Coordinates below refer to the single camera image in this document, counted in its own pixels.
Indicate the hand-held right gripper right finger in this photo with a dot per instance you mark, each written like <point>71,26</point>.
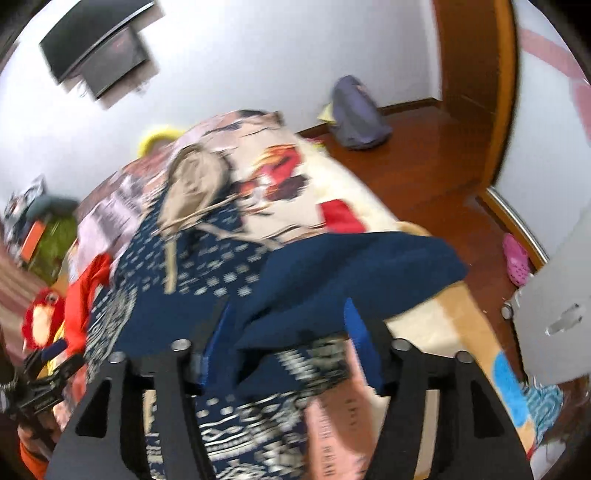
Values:
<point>356,332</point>

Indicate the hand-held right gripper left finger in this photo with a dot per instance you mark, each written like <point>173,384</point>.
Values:
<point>222,339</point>

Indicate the navy patterned pants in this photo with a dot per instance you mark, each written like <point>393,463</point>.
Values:
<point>323,277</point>

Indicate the person's left forearm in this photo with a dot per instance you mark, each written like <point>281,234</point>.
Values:
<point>34,457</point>

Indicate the red plush toy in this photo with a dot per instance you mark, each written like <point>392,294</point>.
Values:
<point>41,318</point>

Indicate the red orange cloth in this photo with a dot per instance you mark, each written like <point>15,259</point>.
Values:
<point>87,295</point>

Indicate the reddish striped curtain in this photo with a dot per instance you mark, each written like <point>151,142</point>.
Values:
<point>16,277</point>

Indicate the green box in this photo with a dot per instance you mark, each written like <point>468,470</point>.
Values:
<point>53,249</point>

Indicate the orange box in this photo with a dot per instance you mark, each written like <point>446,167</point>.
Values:
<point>32,242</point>

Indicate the pink slipper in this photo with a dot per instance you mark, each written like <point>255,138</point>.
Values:
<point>515,258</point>

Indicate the printed blanket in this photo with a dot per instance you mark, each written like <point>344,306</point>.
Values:
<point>286,161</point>

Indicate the grey plush toy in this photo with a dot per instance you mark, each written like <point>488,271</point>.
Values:
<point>51,207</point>

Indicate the pile of clutter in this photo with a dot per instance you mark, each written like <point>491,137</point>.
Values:
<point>23,196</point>

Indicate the white cabinet door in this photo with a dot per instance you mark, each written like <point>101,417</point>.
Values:
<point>554,286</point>

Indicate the teal patterned cloth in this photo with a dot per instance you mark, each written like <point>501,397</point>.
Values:
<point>545,408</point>

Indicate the yellow plush toy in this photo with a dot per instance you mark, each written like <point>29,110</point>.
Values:
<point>157,137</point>

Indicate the grey purple bag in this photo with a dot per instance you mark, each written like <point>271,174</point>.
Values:
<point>358,115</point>

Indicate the pale yellow cloth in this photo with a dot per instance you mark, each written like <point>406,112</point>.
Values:
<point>327,113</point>

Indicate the wooden door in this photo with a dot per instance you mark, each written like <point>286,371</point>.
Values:
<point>466,69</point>

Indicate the black wall television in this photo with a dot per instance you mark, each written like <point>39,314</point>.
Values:
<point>92,41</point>

